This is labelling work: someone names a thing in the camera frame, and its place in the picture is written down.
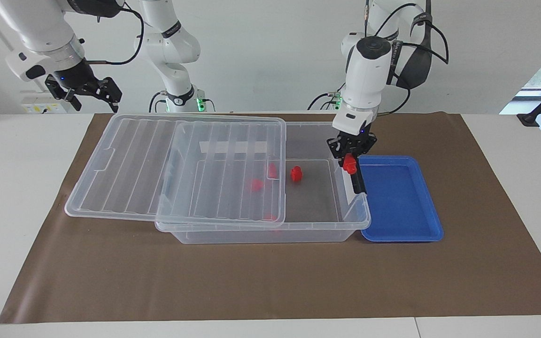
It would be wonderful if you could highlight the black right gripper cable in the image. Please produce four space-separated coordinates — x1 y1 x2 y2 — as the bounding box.
83 0 145 65

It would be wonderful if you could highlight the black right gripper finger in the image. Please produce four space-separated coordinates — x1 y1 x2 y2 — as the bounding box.
100 77 123 113
64 89 83 112

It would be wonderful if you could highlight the white wall power socket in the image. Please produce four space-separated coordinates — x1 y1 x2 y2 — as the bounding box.
21 96 67 115

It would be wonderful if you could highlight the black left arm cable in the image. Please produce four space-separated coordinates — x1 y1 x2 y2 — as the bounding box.
363 0 449 116

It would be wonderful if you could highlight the clear ribbed plastic lid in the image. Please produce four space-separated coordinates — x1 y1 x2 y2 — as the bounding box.
65 114 287 229

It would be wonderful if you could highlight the clear plastic storage box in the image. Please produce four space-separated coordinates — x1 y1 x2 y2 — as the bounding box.
155 121 372 245

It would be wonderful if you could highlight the brown paper table mat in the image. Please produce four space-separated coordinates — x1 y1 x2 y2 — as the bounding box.
0 112 541 324

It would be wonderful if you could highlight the blue plastic tray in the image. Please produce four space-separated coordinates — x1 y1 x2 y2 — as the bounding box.
358 155 444 243

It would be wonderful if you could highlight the black box latch handle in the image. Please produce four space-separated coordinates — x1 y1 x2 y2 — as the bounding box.
349 170 367 195

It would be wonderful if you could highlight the black base cable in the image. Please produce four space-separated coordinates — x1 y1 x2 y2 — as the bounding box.
308 92 344 111
148 91 168 113

